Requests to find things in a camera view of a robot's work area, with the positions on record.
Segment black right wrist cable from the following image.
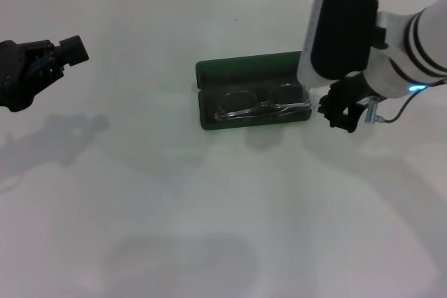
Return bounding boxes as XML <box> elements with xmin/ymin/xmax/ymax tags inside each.
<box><xmin>364</xmin><ymin>80</ymin><xmax>447</xmax><ymax>125</ymax></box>

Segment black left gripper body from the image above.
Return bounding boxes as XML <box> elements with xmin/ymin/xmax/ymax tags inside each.
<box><xmin>0</xmin><ymin>39</ymin><xmax>38</xmax><ymax>114</ymax></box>

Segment green glasses case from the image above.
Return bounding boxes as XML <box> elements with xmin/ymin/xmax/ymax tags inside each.
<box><xmin>194</xmin><ymin>50</ymin><xmax>312</xmax><ymax>133</ymax></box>

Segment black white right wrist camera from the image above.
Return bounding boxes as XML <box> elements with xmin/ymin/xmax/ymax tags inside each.
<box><xmin>296</xmin><ymin>0</ymin><xmax>389</xmax><ymax>89</ymax></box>

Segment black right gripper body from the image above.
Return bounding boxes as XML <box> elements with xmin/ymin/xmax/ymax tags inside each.
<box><xmin>326</xmin><ymin>72</ymin><xmax>377</xmax><ymax>111</ymax></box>

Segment clear plastic glasses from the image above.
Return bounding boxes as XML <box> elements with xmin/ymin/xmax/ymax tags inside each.
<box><xmin>213</xmin><ymin>82</ymin><xmax>314</xmax><ymax>123</ymax></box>

